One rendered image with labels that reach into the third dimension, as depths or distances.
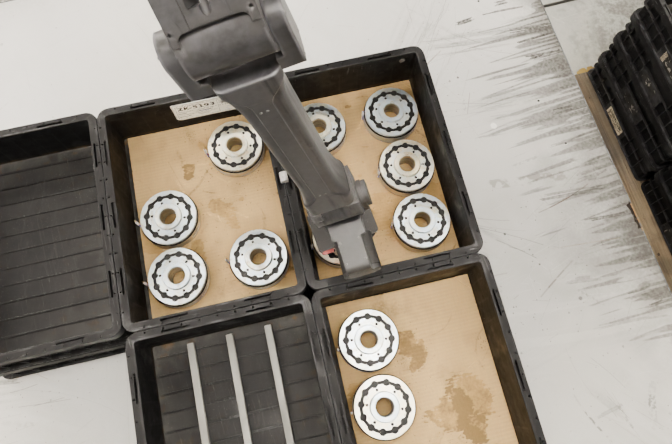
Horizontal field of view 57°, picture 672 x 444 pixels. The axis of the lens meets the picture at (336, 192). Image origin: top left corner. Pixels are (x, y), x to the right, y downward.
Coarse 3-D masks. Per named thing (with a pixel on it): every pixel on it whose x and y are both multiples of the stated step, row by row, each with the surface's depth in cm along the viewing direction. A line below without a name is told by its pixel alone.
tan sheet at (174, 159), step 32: (192, 128) 120; (160, 160) 118; (192, 160) 118; (192, 192) 116; (224, 192) 116; (256, 192) 116; (224, 224) 114; (256, 224) 114; (224, 256) 112; (256, 256) 112; (224, 288) 110
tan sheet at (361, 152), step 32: (352, 96) 122; (320, 128) 120; (352, 128) 120; (416, 128) 120; (352, 160) 118; (384, 192) 116; (384, 224) 114; (416, 224) 114; (384, 256) 112; (416, 256) 112
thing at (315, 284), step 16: (400, 48) 114; (416, 48) 114; (336, 64) 113; (352, 64) 113; (432, 80) 112; (432, 96) 111; (448, 144) 108; (448, 160) 108; (288, 176) 108; (288, 192) 105; (464, 192) 105; (464, 208) 104; (304, 240) 103; (480, 240) 103; (304, 256) 102; (432, 256) 102; (448, 256) 103; (384, 272) 101; (320, 288) 100
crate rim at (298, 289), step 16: (176, 96) 111; (208, 96) 111; (112, 112) 110; (128, 112) 110; (272, 160) 107; (112, 176) 106; (112, 192) 105; (112, 208) 104; (288, 208) 104; (112, 224) 103; (288, 224) 103; (112, 240) 102; (288, 240) 103; (288, 288) 100; (304, 288) 100; (128, 304) 99; (224, 304) 99; (240, 304) 99; (128, 320) 98; (144, 320) 98; (160, 320) 100; (176, 320) 98
